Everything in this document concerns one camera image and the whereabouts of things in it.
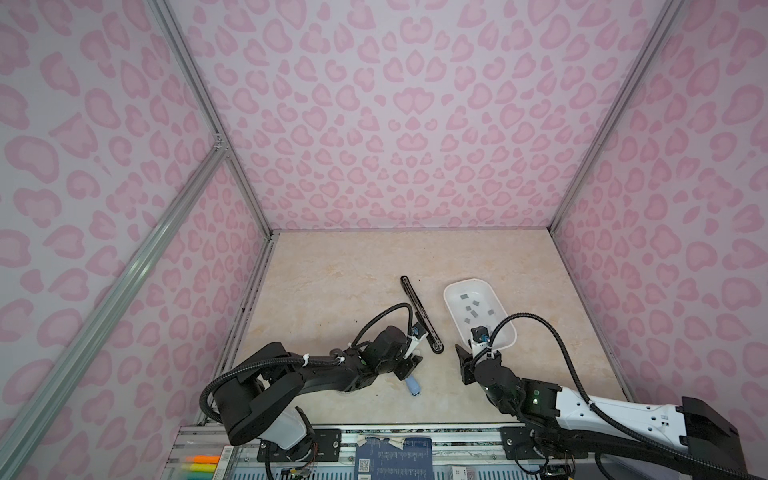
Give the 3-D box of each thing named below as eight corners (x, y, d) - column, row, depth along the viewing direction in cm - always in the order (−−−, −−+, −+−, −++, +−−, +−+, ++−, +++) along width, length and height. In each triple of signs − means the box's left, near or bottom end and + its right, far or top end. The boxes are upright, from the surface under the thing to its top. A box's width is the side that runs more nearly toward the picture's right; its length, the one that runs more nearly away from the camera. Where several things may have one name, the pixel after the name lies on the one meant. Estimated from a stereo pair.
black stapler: (434, 355, 90) (435, 352, 88) (400, 280, 107) (400, 276, 105) (445, 351, 90) (446, 348, 89) (409, 277, 108) (409, 274, 106)
